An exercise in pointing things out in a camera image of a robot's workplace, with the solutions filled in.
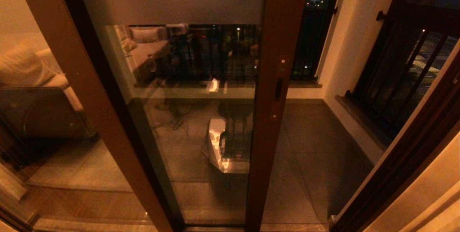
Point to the black metal balcony railing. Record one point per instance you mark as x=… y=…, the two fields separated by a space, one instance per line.
x=309 y=45
x=413 y=19

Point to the front-load washing machine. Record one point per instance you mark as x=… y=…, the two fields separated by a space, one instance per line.
x=46 y=117

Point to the dark brown door jamb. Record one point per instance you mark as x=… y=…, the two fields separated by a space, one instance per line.
x=431 y=127

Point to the fixed glass door brown frame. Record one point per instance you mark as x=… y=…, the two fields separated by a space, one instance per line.
x=82 y=81

